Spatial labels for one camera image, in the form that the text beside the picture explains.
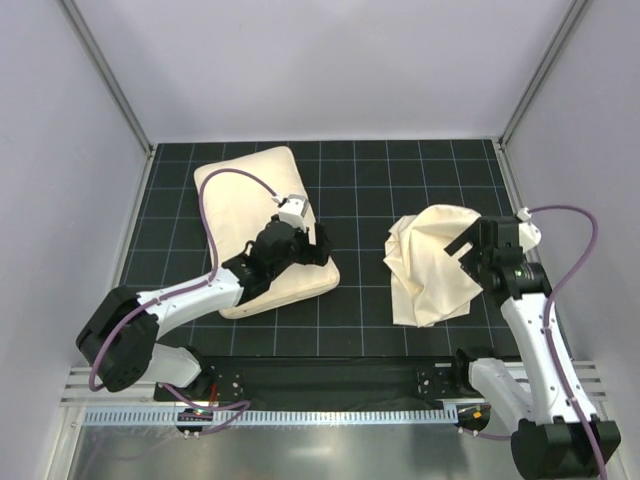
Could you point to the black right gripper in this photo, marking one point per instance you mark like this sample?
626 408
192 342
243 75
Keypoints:
480 245

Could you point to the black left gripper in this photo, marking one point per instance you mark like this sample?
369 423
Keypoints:
310 245

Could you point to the cream pillowcase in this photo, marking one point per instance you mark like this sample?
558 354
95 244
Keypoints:
428 286

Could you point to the cream pillow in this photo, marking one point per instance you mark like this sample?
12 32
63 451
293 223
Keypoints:
237 208

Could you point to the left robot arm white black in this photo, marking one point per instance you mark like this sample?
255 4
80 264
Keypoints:
121 339

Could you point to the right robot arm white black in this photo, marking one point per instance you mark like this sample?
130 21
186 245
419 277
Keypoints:
555 432

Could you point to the black grid mat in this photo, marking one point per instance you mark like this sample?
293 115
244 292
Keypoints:
358 190

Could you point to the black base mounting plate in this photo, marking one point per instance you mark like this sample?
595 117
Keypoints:
332 383

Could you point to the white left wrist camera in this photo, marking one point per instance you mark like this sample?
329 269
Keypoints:
292 209

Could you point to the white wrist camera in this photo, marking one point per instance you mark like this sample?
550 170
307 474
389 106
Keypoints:
292 209
529 234

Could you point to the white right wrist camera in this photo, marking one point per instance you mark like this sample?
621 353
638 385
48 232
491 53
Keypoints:
529 234

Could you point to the slotted grey cable duct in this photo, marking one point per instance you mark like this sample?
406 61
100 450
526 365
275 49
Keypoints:
166 416

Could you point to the right aluminium frame post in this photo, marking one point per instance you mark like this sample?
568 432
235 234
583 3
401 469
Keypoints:
559 40

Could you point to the aluminium frame post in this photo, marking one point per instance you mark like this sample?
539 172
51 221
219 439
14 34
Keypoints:
559 40
96 56

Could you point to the aluminium front rail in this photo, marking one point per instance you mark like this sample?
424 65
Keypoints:
76 393

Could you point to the left aluminium frame post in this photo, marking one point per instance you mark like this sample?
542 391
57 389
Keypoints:
96 56

